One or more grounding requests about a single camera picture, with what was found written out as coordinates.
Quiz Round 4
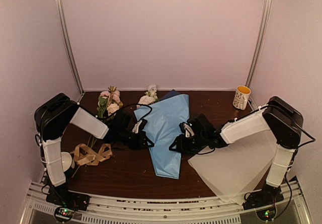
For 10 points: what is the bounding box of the aluminium corner post right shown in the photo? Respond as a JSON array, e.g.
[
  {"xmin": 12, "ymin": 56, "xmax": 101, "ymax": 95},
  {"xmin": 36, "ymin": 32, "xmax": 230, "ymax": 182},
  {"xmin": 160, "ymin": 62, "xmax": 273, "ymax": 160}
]
[{"xmin": 246, "ymin": 0, "xmax": 273, "ymax": 87}]

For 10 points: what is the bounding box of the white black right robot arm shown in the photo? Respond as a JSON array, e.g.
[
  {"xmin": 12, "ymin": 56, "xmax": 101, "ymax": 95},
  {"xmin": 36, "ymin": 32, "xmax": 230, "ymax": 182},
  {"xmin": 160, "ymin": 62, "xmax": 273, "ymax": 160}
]
[{"xmin": 169, "ymin": 96, "xmax": 303, "ymax": 205}]

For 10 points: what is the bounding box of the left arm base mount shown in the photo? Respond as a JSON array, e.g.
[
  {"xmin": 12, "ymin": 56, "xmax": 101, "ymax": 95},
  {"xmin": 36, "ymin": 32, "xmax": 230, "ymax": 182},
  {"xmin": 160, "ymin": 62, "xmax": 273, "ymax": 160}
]
[{"xmin": 41, "ymin": 180, "xmax": 90, "ymax": 223}]

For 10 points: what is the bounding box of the aluminium front rail frame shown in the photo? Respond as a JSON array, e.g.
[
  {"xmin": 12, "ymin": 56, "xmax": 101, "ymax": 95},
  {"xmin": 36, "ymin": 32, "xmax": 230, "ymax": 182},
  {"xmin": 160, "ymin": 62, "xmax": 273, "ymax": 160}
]
[{"xmin": 18, "ymin": 181, "xmax": 313, "ymax": 223}]

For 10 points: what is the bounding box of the beige ribbon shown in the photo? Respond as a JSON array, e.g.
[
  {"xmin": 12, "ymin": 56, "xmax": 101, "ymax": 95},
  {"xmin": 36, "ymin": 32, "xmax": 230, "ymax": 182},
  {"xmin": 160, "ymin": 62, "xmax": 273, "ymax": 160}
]
[{"xmin": 71, "ymin": 143, "xmax": 113, "ymax": 166}]

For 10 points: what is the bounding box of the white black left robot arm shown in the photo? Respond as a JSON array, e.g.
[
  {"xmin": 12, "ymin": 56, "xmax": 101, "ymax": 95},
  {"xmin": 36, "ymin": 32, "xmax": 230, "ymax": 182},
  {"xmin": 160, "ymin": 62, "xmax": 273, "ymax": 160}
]
[{"xmin": 34, "ymin": 93, "xmax": 154, "ymax": 206}]

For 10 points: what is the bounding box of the white translucent paper sheet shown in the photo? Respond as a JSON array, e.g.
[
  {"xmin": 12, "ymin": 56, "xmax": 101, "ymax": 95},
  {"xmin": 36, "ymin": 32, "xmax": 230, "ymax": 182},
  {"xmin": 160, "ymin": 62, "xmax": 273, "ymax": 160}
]
[{"xmin": 188, "ymin": 131, "xmax": 277, "ymax": 205}]

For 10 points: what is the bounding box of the white fake flower long stem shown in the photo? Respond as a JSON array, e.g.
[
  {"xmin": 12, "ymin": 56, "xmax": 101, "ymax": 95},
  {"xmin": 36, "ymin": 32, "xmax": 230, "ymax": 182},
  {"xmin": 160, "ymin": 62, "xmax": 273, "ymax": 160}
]
[{"xmin": 137, "ymin": 84, "xmax": 159, "ymax": 107}]

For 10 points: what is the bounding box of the pink rose bunch with leaves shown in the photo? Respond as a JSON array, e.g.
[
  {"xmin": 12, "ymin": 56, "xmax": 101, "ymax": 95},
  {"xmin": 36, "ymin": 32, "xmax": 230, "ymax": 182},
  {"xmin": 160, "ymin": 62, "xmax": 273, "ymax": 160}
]
[{"xmin": 87, "ymin": 85, "xmax": 124, "ymax": 146}]

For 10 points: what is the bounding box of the aluminium corner post left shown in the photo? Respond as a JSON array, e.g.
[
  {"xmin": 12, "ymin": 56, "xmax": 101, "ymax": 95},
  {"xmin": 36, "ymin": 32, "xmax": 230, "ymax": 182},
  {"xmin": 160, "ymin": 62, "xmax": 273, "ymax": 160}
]
[{"xmin": 55, "ymin": 0, "xmax": 85, "ymax": 95}]

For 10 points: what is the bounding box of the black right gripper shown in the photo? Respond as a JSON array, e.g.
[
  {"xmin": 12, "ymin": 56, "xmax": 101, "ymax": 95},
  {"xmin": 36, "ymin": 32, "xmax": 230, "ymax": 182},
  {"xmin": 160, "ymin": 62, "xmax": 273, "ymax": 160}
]
[{"xmin": 169, "ymin": 133, "xmax": 207, "ymax": 156}]

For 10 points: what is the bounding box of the blue wrapping paper sheet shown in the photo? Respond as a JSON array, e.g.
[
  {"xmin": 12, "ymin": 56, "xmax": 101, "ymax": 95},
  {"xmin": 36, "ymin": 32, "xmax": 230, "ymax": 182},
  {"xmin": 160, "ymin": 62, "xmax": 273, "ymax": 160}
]
[{"xmin": 134, "ymin": 90, "xmax": 190, "ymax": 179}]

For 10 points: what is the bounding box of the aluminium corner post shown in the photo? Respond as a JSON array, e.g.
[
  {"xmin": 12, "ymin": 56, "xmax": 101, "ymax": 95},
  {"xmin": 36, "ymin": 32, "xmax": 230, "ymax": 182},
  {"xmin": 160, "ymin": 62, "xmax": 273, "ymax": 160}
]
[
  {"xmin": 246, "ymin": 0, "xmax": 273, "ymax": 87},
  {"xmin": 55, "ymin": 0, "xmax": 85, "ymax": 95}
]

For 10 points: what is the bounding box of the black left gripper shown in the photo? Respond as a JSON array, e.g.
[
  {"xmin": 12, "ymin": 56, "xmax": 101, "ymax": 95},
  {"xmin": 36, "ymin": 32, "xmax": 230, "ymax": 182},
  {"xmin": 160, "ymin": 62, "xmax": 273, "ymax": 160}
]
[{"xmin": 118, "ymin": 128, "xmax": 154, "ymax": 150}]

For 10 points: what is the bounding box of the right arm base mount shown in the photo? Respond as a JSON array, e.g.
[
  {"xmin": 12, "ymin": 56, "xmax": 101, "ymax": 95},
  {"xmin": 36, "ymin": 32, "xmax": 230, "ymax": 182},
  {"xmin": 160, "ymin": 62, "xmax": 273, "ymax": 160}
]
[{"xmin": 243, "ymin": 184, "xmax": 284, "ymax": 222}]

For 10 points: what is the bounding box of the white floral mug yellow inside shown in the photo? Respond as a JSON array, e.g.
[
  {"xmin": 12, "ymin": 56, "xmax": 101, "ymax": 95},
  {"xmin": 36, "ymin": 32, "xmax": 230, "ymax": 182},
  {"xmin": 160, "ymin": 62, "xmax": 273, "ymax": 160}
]
[{"xmin": 232, "ymin": 86, "xmax": 251, "ymax": 110}]

